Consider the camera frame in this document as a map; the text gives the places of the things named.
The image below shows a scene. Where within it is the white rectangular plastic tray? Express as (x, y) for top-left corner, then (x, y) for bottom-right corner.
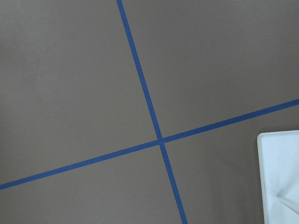
(257, 130), (299, 224)

